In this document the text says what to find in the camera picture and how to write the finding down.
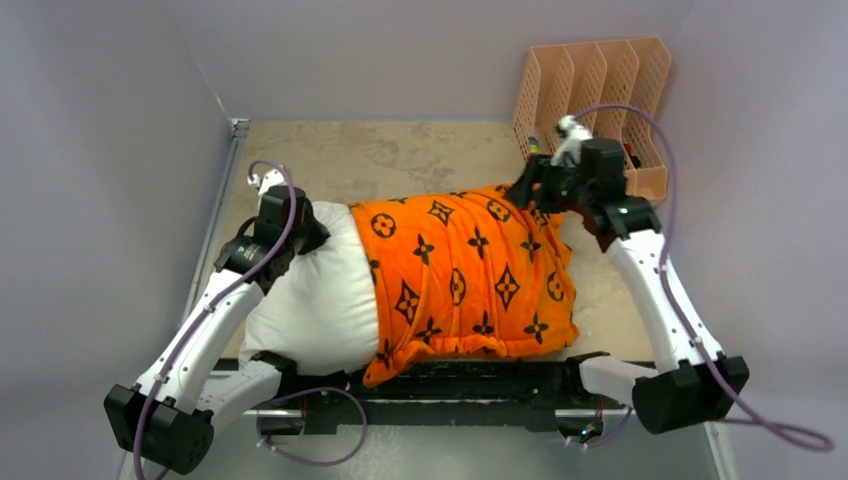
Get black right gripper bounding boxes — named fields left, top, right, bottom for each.
left=505, top=154, right=596, bottom=216

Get orange patterned pillowcase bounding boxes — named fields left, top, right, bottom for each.
left=351, top=184, right=579, bottom=388

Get white pillow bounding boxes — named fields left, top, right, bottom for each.
left=238, top=202, right=379, bottom=376

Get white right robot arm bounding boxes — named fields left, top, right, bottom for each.
left=505, top=138, right=750, bottom=434

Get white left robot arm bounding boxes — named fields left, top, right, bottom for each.
left=103, top=186, right=329, bottom=475

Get set of coloured markers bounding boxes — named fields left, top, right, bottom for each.
left=527, top=136, right=540, bottom=155

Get red black round object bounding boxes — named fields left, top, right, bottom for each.
left=624, top=143, right=642, bottom=169

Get pink desk file organizer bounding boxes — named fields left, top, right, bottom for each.
left=511, top=37, right=672, bottom=205

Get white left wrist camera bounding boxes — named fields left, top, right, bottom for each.
left=247, top=168, right=288, bottom=197

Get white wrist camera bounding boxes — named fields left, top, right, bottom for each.
left=247, top=168, right=288, bottom=197
left=550, top=115, right=593, bottom=166

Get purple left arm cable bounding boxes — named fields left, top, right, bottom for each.
left=132, top=158, right=298, bottom=480

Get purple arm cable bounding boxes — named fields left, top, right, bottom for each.
left=572, top=102, right=836, bottom=453
left=132, top=158, right=298, bottom=480

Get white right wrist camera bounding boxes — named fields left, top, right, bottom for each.
left=550, top=115, right=593, bottom=166

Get aluminium frame rails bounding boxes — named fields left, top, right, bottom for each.
left=119, top=117, right=730, bottom=480

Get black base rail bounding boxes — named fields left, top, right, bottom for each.
left=248, top=352, right=621, bottom=435

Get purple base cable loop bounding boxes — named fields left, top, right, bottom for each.
left=255, top=387, right=369, bottom=469

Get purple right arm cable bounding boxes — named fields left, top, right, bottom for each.
left=572, top=102, right=836, bottom=453

